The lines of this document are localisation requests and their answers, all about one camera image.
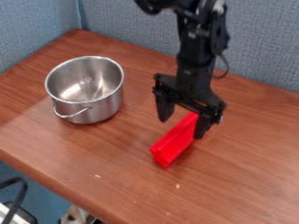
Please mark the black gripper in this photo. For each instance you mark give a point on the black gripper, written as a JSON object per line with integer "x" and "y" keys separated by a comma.
{"x": 189, "y": 90}

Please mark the red plastic block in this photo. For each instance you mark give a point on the red plastic block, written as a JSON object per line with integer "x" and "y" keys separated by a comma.
{"x": 176, "y": 141}

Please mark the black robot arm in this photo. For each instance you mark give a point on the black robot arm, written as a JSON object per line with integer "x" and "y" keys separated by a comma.
{"x": 204, "y": 35}

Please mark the white object under table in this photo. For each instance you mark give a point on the white object under table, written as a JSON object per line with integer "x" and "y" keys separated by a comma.
{"x": 78, "y": 216}

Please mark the black and silver equipment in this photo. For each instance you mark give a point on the black and silver equipment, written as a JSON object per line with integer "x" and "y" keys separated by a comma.
{"x": 22, "y": 217}

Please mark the metal pot with handle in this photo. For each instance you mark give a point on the metal pot with handle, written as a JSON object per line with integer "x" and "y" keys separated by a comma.
{"x": 86, "y": 88}

